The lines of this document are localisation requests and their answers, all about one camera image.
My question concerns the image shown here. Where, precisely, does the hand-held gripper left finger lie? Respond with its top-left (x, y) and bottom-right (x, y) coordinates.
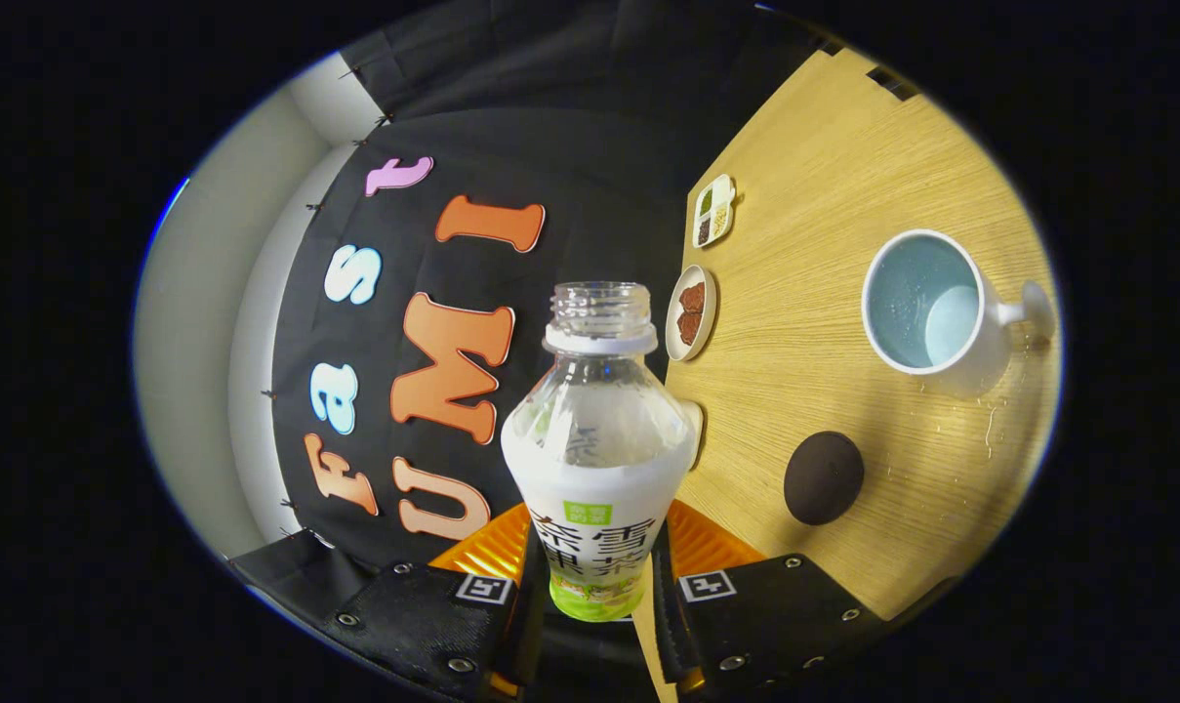
top-left (321, 503), bottom-right (547, 703)

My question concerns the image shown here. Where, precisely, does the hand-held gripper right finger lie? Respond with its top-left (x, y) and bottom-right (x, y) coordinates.
top-left (648, 500), bottom-right (888, 699)

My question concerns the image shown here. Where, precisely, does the dark round coaster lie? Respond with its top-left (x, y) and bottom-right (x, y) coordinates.
top-left (783, 431), bottom-right (866, 526)

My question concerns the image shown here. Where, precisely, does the clear juice bottle white label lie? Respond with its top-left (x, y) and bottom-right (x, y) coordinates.
top-left (500, 281), bottom-right (701, 624)

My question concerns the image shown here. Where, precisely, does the white cup blue inside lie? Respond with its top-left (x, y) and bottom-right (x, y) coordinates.
top-left (860, 229), bottom-right (1056, 377)

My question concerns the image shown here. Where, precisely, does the white toaster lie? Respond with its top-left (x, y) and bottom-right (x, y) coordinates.
top-left (682, 398), bottom-right (706, 470)

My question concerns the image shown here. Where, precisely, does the white plate with red meat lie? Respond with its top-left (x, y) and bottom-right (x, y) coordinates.
top-left (666, 265), bottom-right (718, 363)

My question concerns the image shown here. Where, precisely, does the divided white dish with seeds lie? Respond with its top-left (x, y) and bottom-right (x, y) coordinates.
top-left (692, 174), bottom-right (737, 249)

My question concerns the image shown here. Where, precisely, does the black backdrop cloth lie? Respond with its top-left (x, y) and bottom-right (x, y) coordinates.
top-left (228, 0), bottom-right (825, 626)

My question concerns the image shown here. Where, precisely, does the wooden table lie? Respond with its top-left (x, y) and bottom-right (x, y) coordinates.
top-left (633, 49), bottom-right (1064, 703)

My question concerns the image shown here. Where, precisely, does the black table edge bracket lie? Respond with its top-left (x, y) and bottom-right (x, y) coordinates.
top-left (868, 66), bottom-right (917, 101)

